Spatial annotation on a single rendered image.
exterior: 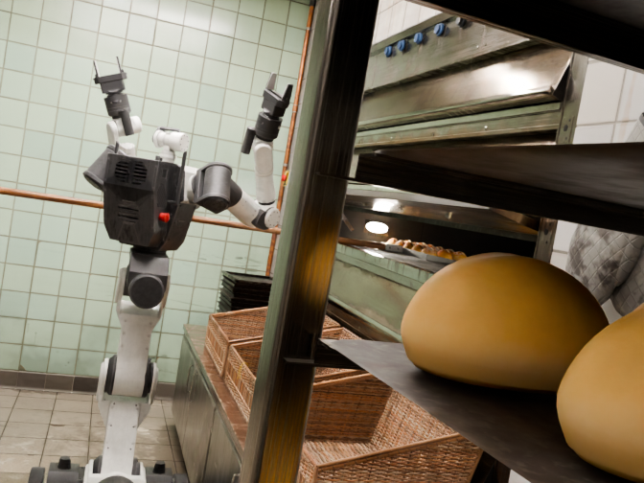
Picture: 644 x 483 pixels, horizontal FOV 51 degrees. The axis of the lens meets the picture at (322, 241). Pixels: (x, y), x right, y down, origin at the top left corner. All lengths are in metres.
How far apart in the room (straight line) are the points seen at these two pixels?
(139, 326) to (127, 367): 0.15
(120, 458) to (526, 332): 2.34
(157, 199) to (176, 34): 2.12
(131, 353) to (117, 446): 0.32
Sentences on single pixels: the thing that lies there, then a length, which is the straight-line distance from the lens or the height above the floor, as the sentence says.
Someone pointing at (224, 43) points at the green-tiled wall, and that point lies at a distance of 4.30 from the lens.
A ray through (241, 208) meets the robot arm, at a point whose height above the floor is 1.28.
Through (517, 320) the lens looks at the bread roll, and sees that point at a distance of 0.28.
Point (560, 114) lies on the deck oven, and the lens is 1.85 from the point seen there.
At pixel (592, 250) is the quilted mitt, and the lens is 1.51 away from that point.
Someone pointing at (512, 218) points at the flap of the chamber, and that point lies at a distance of 1.77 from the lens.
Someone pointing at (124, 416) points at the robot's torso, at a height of 0.49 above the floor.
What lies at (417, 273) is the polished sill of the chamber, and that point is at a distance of 2.36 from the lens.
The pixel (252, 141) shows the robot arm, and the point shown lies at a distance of 2.45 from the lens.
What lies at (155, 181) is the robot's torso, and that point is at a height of 1.33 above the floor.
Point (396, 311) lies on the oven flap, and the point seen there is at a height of 1.01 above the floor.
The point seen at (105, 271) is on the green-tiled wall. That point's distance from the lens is 4.23.
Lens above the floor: 1.34
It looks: 3 degrees down
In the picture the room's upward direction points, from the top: 10 degrees clockwise
